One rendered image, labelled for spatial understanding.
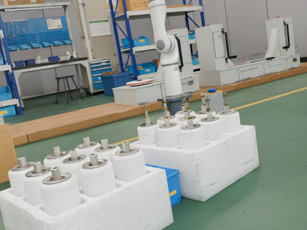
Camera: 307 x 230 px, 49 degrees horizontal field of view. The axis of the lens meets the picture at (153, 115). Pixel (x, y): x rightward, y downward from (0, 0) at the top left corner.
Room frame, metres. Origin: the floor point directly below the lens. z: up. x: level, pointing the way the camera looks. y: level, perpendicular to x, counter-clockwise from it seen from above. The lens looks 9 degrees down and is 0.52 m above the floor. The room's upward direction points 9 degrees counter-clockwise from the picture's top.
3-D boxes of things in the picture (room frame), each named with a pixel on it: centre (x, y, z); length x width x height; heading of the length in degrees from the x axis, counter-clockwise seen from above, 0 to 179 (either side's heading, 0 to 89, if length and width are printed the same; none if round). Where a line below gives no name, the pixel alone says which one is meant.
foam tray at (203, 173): (1.38, -0.14, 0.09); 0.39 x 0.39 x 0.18; 42
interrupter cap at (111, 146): (1.09, 0.18, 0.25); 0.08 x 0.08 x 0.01
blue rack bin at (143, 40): (6.71, 0.11, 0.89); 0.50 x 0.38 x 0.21; 31
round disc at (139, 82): (3.67, 0.09, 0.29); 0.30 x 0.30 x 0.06
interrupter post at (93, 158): (0.92, 0.19, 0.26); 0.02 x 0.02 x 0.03
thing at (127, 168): (1.00, 0.10, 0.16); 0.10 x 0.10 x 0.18
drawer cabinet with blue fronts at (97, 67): (7.01, 1.02, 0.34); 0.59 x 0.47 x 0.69; 30
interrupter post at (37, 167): (0.94, 0.35, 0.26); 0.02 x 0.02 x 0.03
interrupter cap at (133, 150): (1.00, 0.10, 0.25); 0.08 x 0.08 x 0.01
